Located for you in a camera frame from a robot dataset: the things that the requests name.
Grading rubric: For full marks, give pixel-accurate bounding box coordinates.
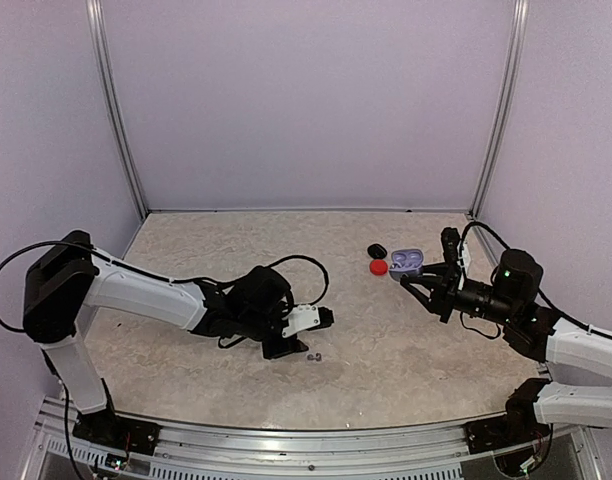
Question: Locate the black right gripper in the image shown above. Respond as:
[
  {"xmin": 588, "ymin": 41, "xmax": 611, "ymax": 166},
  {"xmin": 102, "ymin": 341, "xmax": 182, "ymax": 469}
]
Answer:
[{"xmin": 402, "ymin": 261, "xmax": 519, "ymax": 326}]

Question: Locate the grey oval charging case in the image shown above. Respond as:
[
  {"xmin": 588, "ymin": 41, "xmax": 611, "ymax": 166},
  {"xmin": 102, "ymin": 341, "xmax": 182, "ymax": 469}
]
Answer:
[{"xmin": 388, "ymin": 249, "xmax": 424, "ymax": 282}]

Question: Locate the red round case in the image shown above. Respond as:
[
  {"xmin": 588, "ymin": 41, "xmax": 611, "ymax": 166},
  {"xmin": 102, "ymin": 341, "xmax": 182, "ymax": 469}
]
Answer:
[{"xmin": 369, "ymin": 259, "xmax": 389, "ymax": 276}]

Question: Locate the black earbud charging case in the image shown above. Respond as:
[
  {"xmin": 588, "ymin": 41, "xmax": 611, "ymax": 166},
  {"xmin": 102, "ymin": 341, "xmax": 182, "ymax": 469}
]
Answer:
[{"xmin": 367, "ymin": 243, "xmax": 388, "ymax": 260}]

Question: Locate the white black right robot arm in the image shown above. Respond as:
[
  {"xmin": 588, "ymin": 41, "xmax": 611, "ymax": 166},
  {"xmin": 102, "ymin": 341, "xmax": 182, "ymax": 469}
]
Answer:
[{"xmin": 400, "ymin": 249, "xmax": 612, "ymax": 444}]

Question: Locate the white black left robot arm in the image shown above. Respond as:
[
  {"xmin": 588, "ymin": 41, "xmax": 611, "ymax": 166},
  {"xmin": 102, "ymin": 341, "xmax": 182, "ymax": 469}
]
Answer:
[{"xmin": 23, "ymin": 231, "xmax": 321, "ymax": 445}]

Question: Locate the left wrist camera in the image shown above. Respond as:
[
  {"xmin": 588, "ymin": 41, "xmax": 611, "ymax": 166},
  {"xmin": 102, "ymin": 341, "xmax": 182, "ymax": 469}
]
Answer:
[{"xmin": 281, "ymin": 304, "xmax": 334, "ymax": 338}]

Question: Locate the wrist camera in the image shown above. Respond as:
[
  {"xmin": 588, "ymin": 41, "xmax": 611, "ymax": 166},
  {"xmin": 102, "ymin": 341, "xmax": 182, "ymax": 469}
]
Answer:
[
  {"xmin": 281, "ymin": 304, "xmax": 334, "ymax": 338},
  {"xmin": 440, "ymin": 227, "xmax": 471, "ymax": 275}
]

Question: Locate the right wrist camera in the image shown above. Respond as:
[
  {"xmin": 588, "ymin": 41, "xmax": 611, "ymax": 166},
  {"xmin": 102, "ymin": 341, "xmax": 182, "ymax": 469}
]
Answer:
[{"xmin": 440, "ymin": 227, "xmax": 471, "ymax": 275}]

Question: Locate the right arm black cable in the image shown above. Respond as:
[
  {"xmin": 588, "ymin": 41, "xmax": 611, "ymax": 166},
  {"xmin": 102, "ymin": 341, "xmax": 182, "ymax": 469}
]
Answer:
[{"xmin": 460, "ymin": 221, "xmax": 612, "ymax": 346}]

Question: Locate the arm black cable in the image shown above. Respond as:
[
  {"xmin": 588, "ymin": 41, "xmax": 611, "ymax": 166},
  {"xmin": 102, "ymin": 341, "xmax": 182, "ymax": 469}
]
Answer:
[
  {"xmin": 460, "ymin": 221, "xmax": 612, "ymax": 346},
  {"xmin": 0, "ymin": 241, "xmax": 332, "ymax": 351}
]

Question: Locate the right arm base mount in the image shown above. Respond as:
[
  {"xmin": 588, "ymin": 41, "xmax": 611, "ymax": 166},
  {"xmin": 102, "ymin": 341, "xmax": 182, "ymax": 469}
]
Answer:
[{"xmin": 463, "ymin": 378, "xmax": 554, "ymax": 479}]

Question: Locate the front aluminium rail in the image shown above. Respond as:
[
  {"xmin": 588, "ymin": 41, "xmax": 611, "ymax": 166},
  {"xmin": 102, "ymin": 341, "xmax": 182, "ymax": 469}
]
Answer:
[{"xmin": 23, "ymin": 394, "xmax": 602, "ymax": 480}]

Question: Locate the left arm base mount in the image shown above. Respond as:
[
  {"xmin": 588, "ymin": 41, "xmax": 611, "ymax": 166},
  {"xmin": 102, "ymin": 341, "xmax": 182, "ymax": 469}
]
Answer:
[{"xmin": 73, "ymin": 412, "xmax": 161, "ymax": 456}]

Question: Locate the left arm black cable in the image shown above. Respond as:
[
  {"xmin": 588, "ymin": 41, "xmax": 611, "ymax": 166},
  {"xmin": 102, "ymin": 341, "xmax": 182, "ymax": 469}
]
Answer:
[{"xmin": 0, "ymin": 241, "xmax": 332, "ymax": 351}]

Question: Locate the right aluminium corner post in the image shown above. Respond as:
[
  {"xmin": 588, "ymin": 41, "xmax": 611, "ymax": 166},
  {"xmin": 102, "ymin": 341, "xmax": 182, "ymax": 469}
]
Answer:
[{"xmin": 469, "ymin": 0, "xmax": 530, "ymax": 218}]

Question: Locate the aluminium corner post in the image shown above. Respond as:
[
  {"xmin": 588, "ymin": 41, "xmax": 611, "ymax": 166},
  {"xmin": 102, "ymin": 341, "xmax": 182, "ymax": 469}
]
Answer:
[
  {"xmin": 469, "ymin": 0, "xmax": 530, "ymax": 218},
  {"xmin": 85, "ymin": 0, "xmax": 150, "ymax": 221}
]

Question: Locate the left aluminium corner post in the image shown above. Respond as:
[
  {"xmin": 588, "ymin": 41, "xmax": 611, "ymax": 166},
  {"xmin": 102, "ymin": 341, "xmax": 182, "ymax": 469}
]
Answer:
[{"xmin": 85, "ymin": 0, "xmax": 150, "ymax": 221}]

